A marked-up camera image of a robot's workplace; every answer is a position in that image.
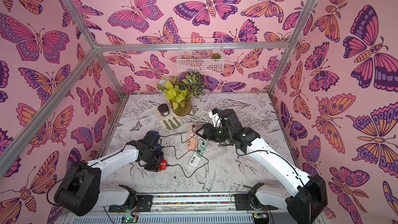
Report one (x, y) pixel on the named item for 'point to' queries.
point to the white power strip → (195, 160)
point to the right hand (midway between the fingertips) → (200, 131)
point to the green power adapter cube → (204, 146)
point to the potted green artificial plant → (180, 91)
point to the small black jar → (164, 110)
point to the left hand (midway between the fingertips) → (167, 159)
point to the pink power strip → (191, 144)
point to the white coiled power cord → (204, 116)
